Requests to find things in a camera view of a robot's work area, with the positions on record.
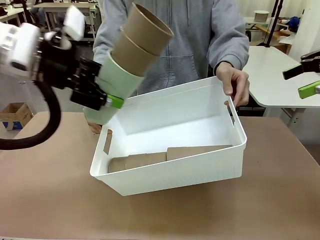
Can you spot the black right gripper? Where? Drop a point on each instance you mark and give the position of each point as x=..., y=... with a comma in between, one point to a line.
x=312, y=62

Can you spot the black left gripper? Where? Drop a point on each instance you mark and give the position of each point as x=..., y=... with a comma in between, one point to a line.
x=57, y=67

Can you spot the light green plastic cup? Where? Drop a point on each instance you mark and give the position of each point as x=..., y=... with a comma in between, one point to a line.
x=120, y=80

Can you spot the brown plastic cup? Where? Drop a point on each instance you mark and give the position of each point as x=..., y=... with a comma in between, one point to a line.
x=135, y=57
x=140, y=162
x=195, y=152
x=150, y=27

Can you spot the white plastic basket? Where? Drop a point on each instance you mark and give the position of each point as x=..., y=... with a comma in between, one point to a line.
x=175, y=180

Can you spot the person left forearm grey sleeve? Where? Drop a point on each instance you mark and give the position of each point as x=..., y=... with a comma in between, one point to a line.
x=232, y=47

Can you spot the person right forearm grey sleeve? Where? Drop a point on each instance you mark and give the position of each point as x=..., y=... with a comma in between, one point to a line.
x=102, y=45

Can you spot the person right hand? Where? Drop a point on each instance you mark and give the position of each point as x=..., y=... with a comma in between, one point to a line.
x=95, y=128

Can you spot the person left hand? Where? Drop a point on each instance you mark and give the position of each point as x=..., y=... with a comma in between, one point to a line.
x=237, y=85

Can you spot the light wooden desk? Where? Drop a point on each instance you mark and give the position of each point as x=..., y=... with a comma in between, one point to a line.
x=277, y=36

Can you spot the blue cap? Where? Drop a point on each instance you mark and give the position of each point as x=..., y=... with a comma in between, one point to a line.
x=293, y=21

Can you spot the black tripod stand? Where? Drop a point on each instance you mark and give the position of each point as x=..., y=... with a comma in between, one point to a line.
x=273, y=22

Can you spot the black chair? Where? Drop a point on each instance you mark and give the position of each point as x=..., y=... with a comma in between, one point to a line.
x=248, y=35

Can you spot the white background table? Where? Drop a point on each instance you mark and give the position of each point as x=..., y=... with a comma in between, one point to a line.
x=250, y=24

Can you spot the grey round box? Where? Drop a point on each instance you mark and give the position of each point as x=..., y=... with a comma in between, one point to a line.
x=261, y=16

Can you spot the cardboard box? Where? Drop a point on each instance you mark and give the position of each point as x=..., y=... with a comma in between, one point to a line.
x=15, y=116

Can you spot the black stand pole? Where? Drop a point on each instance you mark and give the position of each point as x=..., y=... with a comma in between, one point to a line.
x=26, y=10

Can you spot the person torso grey hoodie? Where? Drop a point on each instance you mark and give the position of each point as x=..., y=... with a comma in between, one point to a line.
x=190, y=45

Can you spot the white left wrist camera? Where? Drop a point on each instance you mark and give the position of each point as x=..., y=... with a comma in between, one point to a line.
x=75, y=23

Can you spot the white frame desk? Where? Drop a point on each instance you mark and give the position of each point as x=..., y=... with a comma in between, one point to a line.
x=55, y=6

